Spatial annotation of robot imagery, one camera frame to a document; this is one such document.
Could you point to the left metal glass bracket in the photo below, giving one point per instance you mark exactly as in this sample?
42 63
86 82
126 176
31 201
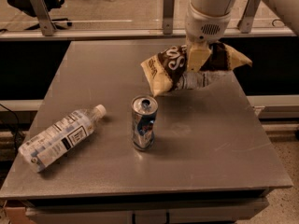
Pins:
47 27

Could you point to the grey table drawer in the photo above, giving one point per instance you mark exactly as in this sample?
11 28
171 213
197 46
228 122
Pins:
224 211

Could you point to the middle metal glass bracket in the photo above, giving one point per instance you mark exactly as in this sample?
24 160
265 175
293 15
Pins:
168 16

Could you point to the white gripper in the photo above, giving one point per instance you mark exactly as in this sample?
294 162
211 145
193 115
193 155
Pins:
206 27

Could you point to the clear plastic water bottle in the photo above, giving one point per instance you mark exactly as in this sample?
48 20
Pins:
48 146

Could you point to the black office chair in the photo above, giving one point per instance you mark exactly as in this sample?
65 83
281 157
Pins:
26 7

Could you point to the metal glass bracket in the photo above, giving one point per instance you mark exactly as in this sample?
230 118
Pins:
168 16
47 27
246 22

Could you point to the brown chip bag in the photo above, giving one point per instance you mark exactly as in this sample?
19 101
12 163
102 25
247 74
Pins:
185 68

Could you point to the right metal glass bracket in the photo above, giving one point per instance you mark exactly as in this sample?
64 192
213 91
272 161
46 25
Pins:
246 22

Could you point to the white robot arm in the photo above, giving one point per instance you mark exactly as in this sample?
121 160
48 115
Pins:
286 10

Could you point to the dented silver redbull can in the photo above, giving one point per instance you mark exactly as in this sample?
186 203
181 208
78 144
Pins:
144 112

